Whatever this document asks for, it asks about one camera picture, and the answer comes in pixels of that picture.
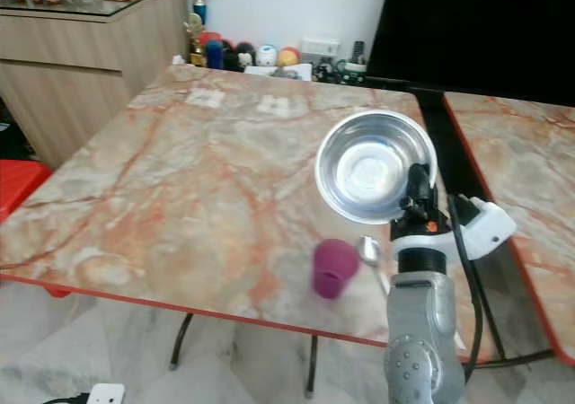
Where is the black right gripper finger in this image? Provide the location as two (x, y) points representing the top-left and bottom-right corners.
(403, 163), (436, 207)

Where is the stainless steel bowl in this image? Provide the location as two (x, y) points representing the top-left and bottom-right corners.
(314, 110), (439, 225)

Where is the metal spoon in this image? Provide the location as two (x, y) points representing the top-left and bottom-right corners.
(357, 235), (393, 297)

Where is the purple plastic cup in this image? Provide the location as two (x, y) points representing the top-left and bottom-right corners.
(312, 238), (361, 300)

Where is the narrow marble table red edge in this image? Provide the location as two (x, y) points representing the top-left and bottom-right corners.
(442, 91), (575, 365)

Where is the red plastic stool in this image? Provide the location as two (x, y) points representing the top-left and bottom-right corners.
(0, 159), (75, 298)

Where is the white paper label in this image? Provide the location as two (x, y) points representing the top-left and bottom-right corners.
(256, 96), (294, 117)
(187, 90), (225, 110)

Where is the black television screen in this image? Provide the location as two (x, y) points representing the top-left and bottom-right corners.
(364, 0), (575, 109)

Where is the white socket box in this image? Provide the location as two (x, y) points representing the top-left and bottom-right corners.
(300, 37), (341, 60)

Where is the black straight table leg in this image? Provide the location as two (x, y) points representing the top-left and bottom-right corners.
(305, 335), (319, 399)

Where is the white round toy figure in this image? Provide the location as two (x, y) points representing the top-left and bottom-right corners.
(255, 45), (278, 68)

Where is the wooden cabinet glass top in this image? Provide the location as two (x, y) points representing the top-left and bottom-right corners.
(0, 0), (190, 169)

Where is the black haired doll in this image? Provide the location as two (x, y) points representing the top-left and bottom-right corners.
(231, 43), (255, 70)

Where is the large marble table red edge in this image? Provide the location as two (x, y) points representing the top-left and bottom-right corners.
(0, 63), (504, 364)

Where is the blue cup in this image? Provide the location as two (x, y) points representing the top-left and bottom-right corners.
(205, 40), (226, 70)

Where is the black curved table leg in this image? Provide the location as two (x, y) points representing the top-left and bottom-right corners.
(169, 312), (196, 372)

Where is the gold trophy figure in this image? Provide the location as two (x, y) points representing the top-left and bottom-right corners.
(184, 13), (208, 66)

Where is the small white box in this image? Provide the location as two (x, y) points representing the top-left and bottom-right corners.
(85, 383), (128, 404)

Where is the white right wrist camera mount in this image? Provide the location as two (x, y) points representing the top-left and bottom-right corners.
(390, 198), (518, 262)

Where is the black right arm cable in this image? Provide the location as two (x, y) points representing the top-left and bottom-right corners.
(447, 192), (488, 382)

